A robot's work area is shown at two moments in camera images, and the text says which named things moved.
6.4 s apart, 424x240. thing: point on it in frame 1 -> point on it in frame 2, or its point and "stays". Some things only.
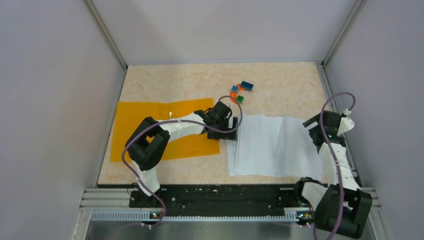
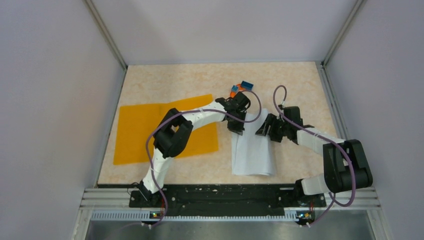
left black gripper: x=216 y=136 -> x=238 y=129
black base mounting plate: x=215 y=200 stays
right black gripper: x=313 y=130 -> x=271 y=120
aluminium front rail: x=92 y=198 stays
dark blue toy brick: x=247 y=85 stays
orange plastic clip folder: x=129 y=114 stays
